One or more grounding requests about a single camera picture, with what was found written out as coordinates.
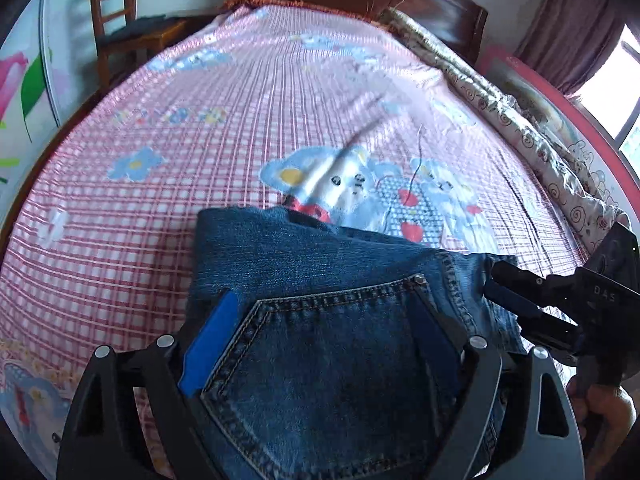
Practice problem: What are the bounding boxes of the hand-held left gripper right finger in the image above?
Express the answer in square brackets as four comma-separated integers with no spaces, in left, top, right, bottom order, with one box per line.
[410,301,586,480]

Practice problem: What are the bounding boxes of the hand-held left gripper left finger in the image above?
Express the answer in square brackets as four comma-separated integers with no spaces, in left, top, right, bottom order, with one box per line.
[57,287,241,480]

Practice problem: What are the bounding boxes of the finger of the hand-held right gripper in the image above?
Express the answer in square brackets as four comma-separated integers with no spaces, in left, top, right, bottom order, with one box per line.
[483,280,584,354]
[491,259,582,307]

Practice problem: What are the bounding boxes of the blue denim pants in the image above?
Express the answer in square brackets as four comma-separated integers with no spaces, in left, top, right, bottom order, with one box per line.
[187,207,523,480]

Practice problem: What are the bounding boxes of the person's right hand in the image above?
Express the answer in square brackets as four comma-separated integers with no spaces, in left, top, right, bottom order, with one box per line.
[567,379,637,461]

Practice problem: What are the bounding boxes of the floral swirl quilt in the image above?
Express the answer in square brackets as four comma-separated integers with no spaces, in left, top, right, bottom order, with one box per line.
[380,7,632,257]

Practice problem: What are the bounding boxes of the pink checked bed sheet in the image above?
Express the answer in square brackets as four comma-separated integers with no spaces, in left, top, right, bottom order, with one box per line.
[0,2,591,480]

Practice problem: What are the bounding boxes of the window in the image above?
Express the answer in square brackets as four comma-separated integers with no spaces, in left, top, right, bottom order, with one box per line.
[570,25,640,161]

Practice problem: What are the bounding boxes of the mauve curtain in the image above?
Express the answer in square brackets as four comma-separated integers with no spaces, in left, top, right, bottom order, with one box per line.
[515,0,632,97]

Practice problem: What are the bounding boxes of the flower print wardrobe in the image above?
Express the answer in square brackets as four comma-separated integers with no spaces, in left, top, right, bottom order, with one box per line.
[0,0,143,233]

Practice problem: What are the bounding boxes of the dark cloth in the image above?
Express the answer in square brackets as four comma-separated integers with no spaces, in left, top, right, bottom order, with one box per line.
[100,16,183,44]

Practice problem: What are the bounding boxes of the wooden chair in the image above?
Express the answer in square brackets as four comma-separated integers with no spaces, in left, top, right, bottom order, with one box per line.
[90,0,188,95]

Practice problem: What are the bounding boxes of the orange fringed cloth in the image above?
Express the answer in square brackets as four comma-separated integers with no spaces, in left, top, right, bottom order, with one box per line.
[222,0,382,24]

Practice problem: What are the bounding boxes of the pink bed rail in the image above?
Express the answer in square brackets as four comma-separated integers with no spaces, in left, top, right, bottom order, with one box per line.
[475,45,640,241]

